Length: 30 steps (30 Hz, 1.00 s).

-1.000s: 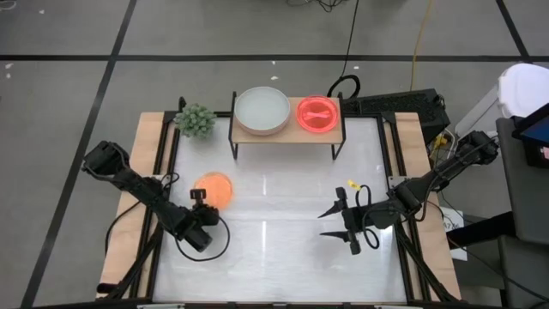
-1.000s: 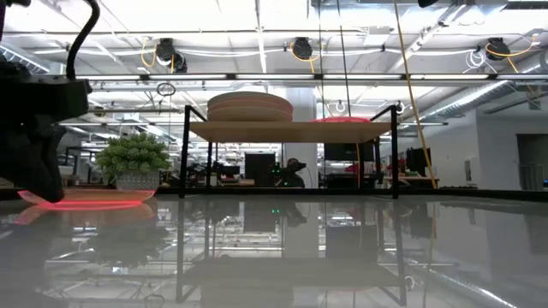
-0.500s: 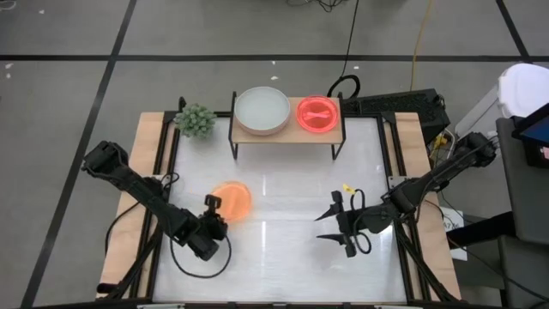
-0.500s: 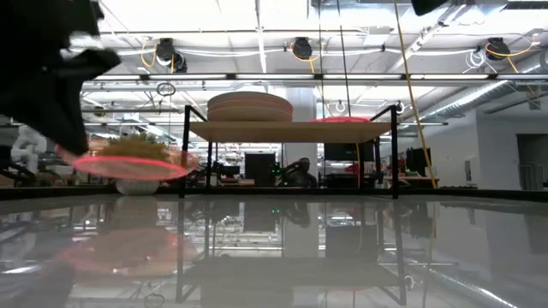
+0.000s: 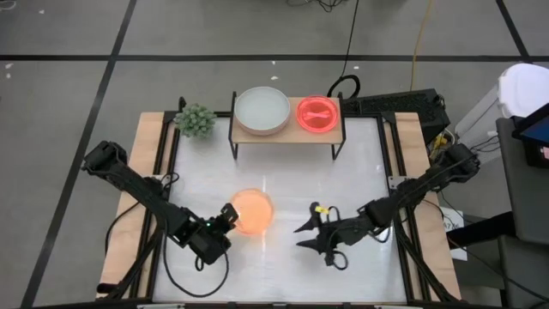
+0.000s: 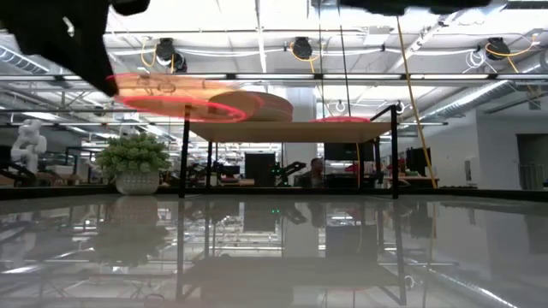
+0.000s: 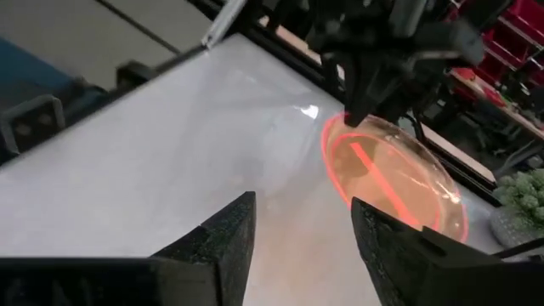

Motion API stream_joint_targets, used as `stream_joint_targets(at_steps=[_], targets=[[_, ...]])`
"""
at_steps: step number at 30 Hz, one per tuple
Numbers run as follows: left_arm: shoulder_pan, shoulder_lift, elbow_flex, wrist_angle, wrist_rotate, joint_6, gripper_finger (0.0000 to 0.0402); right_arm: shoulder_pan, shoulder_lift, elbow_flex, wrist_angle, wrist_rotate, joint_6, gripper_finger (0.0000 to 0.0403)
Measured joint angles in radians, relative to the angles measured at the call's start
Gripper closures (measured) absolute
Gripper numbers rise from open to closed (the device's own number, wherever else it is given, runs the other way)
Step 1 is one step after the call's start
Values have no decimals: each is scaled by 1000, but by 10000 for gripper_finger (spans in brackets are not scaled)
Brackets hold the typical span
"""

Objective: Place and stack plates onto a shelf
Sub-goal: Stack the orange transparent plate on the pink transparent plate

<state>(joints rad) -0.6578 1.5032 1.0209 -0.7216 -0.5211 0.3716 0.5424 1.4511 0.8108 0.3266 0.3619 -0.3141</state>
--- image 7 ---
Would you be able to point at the red storage bin rack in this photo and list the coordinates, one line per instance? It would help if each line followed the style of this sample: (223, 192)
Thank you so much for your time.
(518, 34)

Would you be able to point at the blue box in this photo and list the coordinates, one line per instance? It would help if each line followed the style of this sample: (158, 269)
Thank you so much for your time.
(30, 68)

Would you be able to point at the wooden workbench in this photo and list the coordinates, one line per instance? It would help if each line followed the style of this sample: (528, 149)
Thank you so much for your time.
(523, 123)

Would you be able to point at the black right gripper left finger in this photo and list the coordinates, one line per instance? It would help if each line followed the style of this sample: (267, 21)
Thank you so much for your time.
(221, 255)

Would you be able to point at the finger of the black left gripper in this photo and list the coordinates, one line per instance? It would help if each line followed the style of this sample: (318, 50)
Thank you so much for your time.
(399, 102)
(361, 89)

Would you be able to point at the black metal bracket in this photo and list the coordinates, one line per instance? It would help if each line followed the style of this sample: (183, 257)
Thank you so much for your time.
(136, 74)
(34, 123)

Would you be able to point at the silver aluminium bar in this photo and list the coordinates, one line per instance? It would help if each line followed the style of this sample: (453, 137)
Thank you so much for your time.
(223, 23)

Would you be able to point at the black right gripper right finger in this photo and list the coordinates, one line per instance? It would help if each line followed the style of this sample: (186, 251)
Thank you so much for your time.
(404, 263)

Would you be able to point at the green potted plant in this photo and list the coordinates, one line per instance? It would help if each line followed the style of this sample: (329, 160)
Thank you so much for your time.
(523, 200)

